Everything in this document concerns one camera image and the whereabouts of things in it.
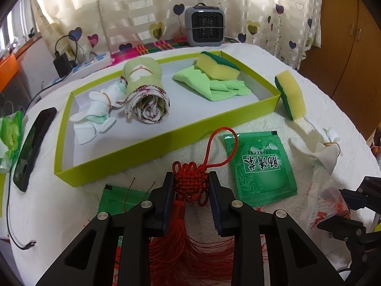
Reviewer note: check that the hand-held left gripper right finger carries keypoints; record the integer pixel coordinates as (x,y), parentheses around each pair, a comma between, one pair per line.
(215,202)

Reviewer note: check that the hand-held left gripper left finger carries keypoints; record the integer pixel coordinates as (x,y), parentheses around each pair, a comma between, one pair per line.
(166,202)

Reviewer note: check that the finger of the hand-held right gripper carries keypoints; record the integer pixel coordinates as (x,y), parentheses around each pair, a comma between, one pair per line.
(342,225)
(351,198)

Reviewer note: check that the red tasselled knot ornament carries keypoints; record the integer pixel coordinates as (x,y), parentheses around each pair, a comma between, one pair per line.
(190,184)

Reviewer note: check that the green foil packet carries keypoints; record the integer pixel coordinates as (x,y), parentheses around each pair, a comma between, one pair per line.
(262,178)
(119,198)

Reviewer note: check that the lime green shallow box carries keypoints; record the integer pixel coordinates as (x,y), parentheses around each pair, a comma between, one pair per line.
(134,166)

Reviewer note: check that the plain white socks bundle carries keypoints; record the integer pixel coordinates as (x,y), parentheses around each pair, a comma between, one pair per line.
(327,155)

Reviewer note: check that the white socks bundle mint trim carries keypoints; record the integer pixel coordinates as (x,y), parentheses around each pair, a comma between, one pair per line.
(89,116)

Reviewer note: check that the yellow green sponge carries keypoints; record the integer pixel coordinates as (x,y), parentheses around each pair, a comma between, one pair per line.
(293,92)
(214,65)

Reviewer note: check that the light green cloth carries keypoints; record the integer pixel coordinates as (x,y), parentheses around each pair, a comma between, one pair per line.
(193,79)

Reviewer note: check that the green towel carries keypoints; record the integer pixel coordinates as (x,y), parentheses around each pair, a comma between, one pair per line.
(143,77)

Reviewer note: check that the clear plastic bag red print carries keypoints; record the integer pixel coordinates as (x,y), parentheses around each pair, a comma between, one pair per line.
(330,196)

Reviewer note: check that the white terry towel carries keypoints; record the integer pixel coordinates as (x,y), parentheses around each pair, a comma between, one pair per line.
(315,98)

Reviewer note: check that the black smartphone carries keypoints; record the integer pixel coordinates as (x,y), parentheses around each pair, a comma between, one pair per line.
(29,152)

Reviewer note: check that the wooden wardrobe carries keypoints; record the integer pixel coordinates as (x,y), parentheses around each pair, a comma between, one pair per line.
(342,50)

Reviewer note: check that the plaid cloth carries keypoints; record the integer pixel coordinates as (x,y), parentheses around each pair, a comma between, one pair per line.
(154,46)

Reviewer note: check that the white power strip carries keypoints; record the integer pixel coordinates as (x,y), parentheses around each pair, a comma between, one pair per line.
(95,62)

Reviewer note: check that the green plastic bag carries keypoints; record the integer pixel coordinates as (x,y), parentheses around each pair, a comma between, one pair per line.
(12,131)

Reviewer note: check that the black charger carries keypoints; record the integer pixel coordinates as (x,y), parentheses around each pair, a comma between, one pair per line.
(62,65)

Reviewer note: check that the grey space heater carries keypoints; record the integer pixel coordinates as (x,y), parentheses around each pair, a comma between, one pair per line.
(205,25)

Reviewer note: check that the heart print curtain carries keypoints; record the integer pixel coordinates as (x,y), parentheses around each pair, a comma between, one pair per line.
(134,6)

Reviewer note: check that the orange bin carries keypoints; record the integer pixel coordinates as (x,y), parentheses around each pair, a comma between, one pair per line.
(9,68)

